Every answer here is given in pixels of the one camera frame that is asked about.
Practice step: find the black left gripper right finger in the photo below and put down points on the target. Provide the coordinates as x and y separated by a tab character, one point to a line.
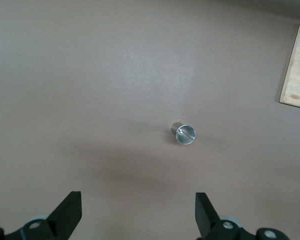
207	220

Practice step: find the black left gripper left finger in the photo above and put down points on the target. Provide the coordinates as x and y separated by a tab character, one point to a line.
62	220

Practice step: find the steel jigger measuring cup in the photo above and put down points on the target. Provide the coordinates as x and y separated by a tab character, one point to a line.
186	135

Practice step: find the brown table cover sheet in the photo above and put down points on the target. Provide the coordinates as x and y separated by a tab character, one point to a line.
90	100

